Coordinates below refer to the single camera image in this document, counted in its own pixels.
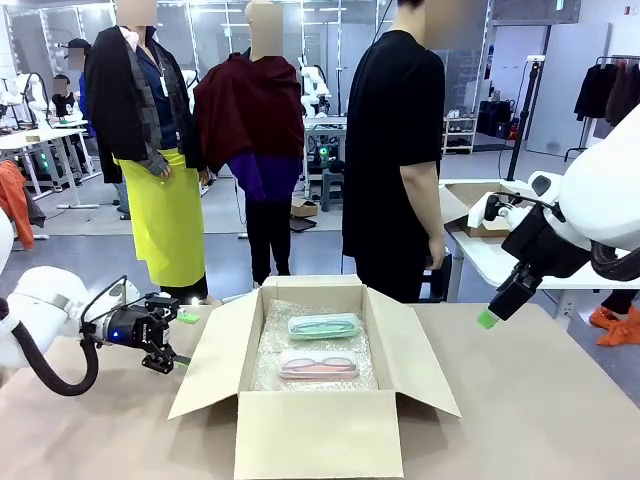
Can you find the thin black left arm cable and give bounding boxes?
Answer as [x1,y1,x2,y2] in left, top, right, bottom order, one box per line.
[78,274,129,347]

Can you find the maroon shawl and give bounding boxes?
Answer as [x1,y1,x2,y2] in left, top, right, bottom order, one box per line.
[193,52,306,175]

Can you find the pink glasses case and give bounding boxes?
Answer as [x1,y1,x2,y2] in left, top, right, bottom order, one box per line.
[277,348,361,382]

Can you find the mannequin in navy shirt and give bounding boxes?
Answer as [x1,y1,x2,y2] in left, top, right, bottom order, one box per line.
[84,0,209,304]

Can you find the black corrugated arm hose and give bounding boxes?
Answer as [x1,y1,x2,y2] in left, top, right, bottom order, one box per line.
[589,239,640,283]
[0,297,104,399]

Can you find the large open cardboard box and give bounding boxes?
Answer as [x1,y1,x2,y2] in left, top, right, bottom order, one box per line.
[167,274,462,480]

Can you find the grey stool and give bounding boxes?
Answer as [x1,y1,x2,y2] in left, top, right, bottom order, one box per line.
[320,167,346,213]

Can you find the yellow skirt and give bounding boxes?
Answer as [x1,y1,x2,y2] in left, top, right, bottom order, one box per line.
[113,147,207,287]

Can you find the black coat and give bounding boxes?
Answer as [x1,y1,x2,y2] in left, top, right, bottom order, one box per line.
[84,25,206,184]

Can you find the white side table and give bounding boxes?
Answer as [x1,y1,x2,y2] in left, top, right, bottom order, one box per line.
[438,177,640,305]

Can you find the black trousers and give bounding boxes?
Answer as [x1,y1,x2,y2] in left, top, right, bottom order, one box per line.
[244,197,293,290]

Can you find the white work table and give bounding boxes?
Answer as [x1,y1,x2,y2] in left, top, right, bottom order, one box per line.
[0,119,101,210]

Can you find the shallow open cardboard box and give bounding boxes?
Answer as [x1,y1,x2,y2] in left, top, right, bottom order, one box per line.
[442,180,539,239]

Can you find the person's right forearm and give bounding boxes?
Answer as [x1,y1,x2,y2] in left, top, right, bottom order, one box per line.
[401,159,444,244]

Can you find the orange jacket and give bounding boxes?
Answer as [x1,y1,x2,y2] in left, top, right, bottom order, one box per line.
[0,159,47,252]

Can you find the person in black t-shirt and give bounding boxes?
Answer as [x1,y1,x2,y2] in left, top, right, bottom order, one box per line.
[342,0,454,304]

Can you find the clear bubble wrap sheet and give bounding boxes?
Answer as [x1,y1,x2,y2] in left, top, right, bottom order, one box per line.
[249,298,380,393]

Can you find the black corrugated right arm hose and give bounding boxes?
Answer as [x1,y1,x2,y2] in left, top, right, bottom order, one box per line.
[589,239,640,283]

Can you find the orange cloth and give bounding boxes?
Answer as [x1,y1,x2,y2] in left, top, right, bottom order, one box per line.
[589,303,640,348]

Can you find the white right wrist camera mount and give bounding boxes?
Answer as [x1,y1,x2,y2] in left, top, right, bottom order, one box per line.
[467,192,524,229]

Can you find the black bags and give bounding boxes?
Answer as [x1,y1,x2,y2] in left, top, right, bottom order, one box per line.
[477,98,517,140]

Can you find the purple sweater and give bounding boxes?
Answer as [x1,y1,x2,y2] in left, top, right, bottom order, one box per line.
[227,152,303,204]

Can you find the black tripod stand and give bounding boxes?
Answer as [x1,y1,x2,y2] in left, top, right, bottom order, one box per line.
[505,56,545,182]

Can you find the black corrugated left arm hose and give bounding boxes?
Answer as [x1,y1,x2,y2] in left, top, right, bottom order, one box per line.
[0,297,104,399]

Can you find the grey robot workstation frame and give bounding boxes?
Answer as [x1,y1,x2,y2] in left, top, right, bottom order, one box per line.
[303,116,350,192]

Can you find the white shoe shelf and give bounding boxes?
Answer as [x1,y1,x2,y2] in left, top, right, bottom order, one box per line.
[442,114,479,157]

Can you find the mannequin with bare head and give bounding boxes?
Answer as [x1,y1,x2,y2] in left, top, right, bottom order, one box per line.
[193,0,306,290]

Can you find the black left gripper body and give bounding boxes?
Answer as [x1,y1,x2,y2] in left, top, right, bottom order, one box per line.
[96,304,175,352]

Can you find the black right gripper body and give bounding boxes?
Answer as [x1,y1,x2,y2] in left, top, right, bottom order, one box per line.
[500,202,592,281]

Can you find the clothes rack with dark garments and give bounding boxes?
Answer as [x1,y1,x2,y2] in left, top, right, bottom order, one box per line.
[564,53,640,162]

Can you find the mint green glasses case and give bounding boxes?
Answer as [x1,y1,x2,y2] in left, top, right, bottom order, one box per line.
[287,312,362,343]

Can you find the small cardboard box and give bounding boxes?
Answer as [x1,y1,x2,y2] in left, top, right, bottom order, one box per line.
[290,196,320,219]

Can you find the person's right hand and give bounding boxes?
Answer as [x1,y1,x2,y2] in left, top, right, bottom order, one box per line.
[425,236,447,272]

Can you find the seated person in dark top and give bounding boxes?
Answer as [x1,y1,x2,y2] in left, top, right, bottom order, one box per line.
[48,73,77,120]

